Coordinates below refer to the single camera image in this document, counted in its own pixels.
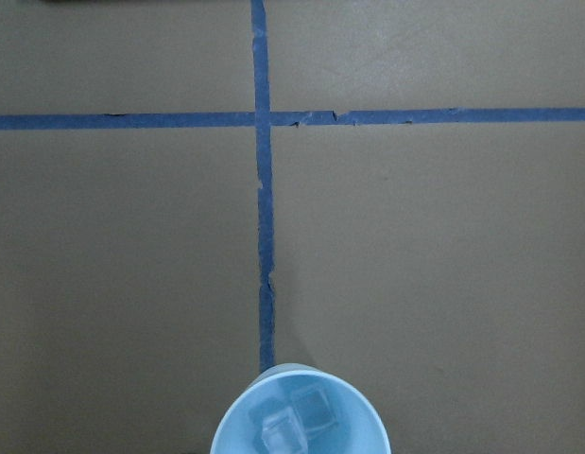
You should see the clear ice cube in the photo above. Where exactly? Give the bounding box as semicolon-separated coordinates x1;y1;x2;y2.
290;384;338;440
261;408;308;454

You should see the light blue plastic cup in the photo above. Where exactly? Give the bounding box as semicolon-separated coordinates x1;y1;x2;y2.
210;363;392;453

